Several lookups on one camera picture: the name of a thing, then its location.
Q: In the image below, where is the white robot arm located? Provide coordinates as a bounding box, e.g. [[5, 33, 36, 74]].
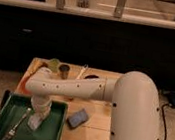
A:
[[25, 67, 160, 140]]

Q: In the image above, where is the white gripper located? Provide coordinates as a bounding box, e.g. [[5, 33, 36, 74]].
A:
[[31, 95, 52, 120]]

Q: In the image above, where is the green plastic cup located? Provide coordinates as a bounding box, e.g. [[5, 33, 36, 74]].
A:
[[48, 58, 60, 73]]

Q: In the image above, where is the black cable right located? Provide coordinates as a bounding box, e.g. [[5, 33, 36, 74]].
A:
[[154, 101, 174, 140]]

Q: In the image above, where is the white utensil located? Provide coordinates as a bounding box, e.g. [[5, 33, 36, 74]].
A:
[[77, 64, 89, 79]]

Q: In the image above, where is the dark blue sponge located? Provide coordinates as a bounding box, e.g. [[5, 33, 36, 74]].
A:
[[67, 108, 89, 129]]

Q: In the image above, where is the green plastic tray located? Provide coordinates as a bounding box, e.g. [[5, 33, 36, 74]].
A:
[[0, 94, 67, 140]]

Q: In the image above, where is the dark cabinet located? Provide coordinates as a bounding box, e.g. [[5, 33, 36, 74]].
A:
[[0, 4, 175, 91]]

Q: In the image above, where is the dark round bowl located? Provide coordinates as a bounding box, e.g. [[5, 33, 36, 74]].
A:
[[84, 74, 99, 79]]

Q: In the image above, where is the dark brown cup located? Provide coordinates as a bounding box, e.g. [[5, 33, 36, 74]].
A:
[[59, 64, 70, 80]]

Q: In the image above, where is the metal fork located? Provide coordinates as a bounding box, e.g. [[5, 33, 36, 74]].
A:
[[2, 108, 31, 140]]

